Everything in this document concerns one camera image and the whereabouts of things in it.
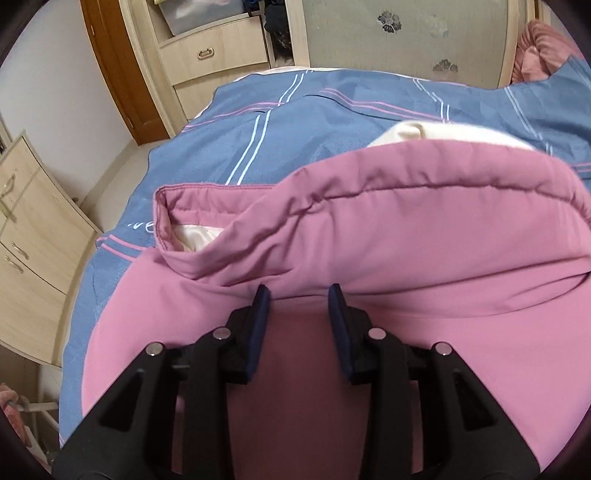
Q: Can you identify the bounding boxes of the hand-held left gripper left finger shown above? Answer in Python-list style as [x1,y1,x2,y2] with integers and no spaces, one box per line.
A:
[51,284,273,480]

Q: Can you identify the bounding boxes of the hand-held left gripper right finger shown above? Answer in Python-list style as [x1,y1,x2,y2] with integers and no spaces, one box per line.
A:
[327,282,541,480]

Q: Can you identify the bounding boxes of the pink and white hooded jacket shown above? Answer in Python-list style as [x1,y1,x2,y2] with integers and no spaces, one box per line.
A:
[81,121,591,480]

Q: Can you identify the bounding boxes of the black clothes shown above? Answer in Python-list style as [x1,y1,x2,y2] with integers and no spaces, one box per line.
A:
[263,0,295,64]

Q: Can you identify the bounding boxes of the blue plaid bed sheet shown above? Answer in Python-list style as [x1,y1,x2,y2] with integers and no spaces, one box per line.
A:
[58,54,591,450]

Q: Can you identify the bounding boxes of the light wooden cabinet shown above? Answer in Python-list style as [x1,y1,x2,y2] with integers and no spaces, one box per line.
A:
[0,131,105,367]

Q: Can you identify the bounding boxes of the wardrobe drawer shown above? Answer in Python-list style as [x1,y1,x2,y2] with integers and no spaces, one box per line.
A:
[159,16,271,86]
[174,62,274,126]

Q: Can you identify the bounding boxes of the white metal rack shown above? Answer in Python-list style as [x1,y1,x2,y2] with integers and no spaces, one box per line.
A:
[18,399,60,460]

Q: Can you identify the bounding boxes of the pink fuzzy cloth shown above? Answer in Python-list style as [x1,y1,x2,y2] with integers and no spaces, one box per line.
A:
[0,383,25,435]

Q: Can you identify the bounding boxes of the light wooden wardrobe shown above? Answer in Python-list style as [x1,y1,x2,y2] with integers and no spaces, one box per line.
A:
[117,0,543,139]

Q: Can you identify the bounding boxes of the frosted floral sliding door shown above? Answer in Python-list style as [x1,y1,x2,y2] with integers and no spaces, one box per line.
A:
[284,0,529,88]

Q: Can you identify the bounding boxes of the brown wooden door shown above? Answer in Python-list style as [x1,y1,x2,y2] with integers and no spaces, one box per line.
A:
[81,0,171,146]

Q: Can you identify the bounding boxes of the translucent plastic storage box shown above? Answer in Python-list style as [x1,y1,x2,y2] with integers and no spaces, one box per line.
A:
[159,0,245,36]

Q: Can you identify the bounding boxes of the pink quilt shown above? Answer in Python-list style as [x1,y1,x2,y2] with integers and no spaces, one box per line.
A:
[510,19,577,84]

